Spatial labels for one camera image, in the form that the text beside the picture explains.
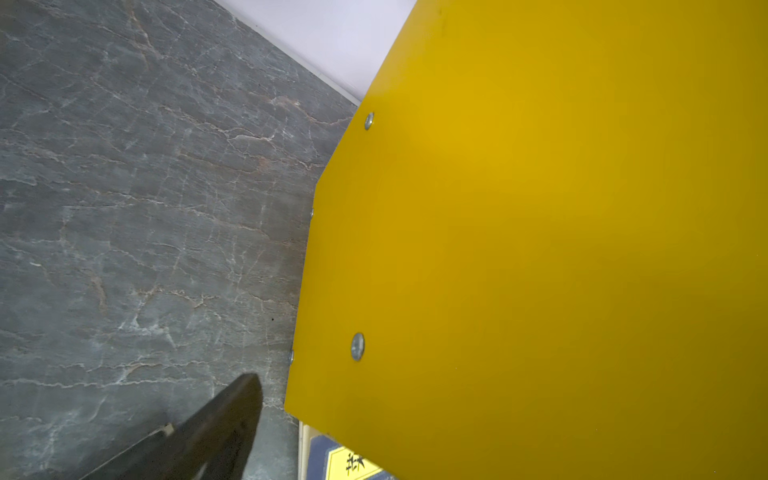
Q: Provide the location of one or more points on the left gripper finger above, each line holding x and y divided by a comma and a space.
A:
215, 443

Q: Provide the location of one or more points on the blue book yellow label top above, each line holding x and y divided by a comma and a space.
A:
321, 457

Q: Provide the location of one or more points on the yellow shelf pink blue boards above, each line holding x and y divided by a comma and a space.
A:
540, 249

